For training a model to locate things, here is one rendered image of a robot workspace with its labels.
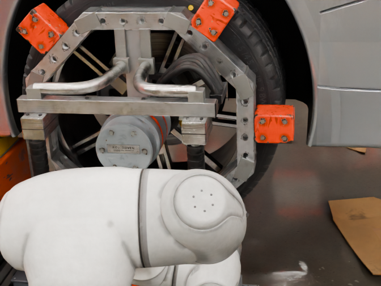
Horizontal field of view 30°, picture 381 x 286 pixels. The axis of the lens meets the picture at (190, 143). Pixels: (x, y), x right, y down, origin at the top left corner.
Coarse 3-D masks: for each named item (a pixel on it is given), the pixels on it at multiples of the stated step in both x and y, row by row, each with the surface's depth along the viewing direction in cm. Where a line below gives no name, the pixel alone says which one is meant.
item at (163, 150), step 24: (168, 48) 170; (72, 72) 188; (96, 72) 175; (120, 96) 177; (72, 120) 189; (96, 120) 203; (216, 120) 175; (72, 144) 185; (168, 168) 182; (216, 168) 180
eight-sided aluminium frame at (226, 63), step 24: (72, 24) 161; (96, 24) 159; (120, 24) 159; (144, 24) 158; (168, 24) 156; (72, 48) 163; (216, 48) 157; (48, 72) 166; (240, 72) 158; (240, 96) 160; (240, 120) 163; (48, 144) 174; (240, 144) 165; (72, 168) 180; (240, 168) 167
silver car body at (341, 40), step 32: (0, 0) 177; (320, 0) 164; (352, 0) 163; (0, 32) 181; (320, 32) 167; (352, 32) 166; (320, 64) 170; (352, 64) 169; (0, 96) 188; (320, 96) 173; (352, 96) 172; (0, 128) 192; (320, 128) 176; (352, 128) 175
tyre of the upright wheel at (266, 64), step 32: (96, 0) 166; (128, 0) 165; (160, 0) 163; (192, 0) 162; (224, 32) 164; (256, 32) 166; (32, 64) 175; (256, 64) 165; (256, 96) 169; (256, 160) 175
